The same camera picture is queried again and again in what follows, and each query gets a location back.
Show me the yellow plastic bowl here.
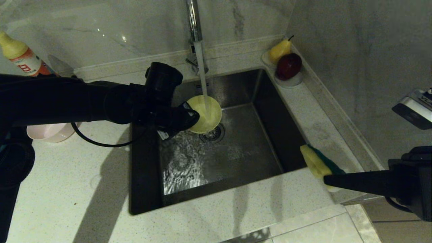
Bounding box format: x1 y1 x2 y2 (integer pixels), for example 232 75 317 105
187 95 222 134

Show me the yellow and green sponge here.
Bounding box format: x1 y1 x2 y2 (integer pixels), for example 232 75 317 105
300 144 346 193

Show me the chrome faucet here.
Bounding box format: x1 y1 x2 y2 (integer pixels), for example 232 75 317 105
186 0 210 76

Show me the pink plastic bowl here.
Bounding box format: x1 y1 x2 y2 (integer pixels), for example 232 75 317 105
26 122 81 143

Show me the yellow detergent bottle red label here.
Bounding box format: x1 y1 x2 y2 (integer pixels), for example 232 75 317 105
0 31 56 76

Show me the metal sink drain strainer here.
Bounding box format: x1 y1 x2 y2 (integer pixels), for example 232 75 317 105
199 123 225 144

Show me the stainless steel sink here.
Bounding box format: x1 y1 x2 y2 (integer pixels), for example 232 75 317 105
129 69 319 215

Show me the light wooden cabinet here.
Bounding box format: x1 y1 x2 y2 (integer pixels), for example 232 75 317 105
339 194 432 243

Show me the small white dish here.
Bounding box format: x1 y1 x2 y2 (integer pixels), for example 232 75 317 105
262 51 303 88

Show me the yellow pear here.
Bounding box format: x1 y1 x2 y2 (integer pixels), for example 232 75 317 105
268 35 294 65

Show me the dark red apple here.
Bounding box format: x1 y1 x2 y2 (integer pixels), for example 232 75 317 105
276 53 302 81

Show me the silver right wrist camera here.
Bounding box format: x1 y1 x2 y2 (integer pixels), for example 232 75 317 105
391 88 432 130

